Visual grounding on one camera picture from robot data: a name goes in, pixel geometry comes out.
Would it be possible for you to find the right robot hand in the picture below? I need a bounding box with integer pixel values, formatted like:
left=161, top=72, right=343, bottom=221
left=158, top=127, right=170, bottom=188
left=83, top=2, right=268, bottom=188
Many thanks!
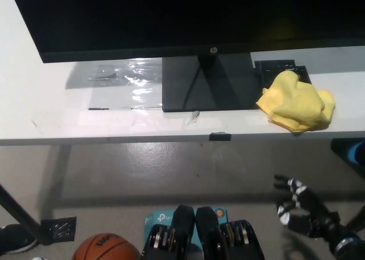
left=273, top=173, right=348, bottom=241

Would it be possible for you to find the yellow cleaning cloth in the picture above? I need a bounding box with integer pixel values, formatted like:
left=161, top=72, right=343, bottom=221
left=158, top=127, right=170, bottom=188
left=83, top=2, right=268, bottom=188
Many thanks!
left=255, top=70, right=336, bottom=133

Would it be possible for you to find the black robot body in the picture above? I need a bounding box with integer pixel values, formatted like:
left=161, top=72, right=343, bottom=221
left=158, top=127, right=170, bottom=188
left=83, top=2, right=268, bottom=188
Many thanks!
left=140, top=204, right=266, bottom=260

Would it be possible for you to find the black HP monitor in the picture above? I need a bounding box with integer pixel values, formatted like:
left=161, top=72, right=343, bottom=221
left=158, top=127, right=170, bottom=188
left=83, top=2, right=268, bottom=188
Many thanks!
left=8, top=0, right=365, bottom=113

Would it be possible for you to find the white desk leg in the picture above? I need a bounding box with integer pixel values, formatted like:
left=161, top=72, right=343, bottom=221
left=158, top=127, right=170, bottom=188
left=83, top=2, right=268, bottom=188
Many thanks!
left=42, top=145, right=71, bottom=218

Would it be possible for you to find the black and blue object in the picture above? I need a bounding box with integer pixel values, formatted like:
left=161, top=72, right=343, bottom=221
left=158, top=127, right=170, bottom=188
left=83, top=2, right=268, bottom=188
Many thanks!
left=330, top=138, right=365, bottom=174

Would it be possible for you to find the short black tape piece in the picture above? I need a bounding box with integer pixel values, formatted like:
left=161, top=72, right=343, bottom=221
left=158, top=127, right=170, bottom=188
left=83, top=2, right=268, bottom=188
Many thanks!
left=209, top=132, right=232, bottom=142

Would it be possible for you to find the teal TP-Link box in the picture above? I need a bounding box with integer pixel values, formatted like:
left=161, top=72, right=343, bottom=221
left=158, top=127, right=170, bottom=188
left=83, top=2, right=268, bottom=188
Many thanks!
left=143, top=205, right=229, bottom=252

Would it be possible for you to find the crumpled clear tape piece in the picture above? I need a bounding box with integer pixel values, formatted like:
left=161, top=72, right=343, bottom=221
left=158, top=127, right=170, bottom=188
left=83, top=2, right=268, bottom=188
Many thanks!
left=184, top=110, right=201, bottom=127

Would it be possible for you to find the black tray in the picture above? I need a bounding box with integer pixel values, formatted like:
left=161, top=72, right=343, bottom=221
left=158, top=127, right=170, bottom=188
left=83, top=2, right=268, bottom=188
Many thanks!
left=254, top=59, right=313, bottom=86

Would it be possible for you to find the orange basketball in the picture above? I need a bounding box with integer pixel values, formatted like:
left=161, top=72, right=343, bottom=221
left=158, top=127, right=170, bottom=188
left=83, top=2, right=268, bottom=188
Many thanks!
left=71, top=233, right=141, bottom=260

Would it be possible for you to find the transparent plastic sheet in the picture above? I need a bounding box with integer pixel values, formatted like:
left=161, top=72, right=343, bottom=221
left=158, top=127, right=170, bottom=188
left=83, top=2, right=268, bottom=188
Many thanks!
left=85, top=57, right=163, bottom=110

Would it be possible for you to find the black floor tape patch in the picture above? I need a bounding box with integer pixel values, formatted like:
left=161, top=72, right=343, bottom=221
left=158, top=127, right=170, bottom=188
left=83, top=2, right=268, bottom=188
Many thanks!
left=40, top=216, right=77, bottom=241

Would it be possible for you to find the black shoe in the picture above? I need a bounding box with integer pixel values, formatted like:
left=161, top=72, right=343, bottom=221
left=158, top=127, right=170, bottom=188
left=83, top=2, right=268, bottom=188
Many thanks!
left=0, top=224, right=38, bottom=255

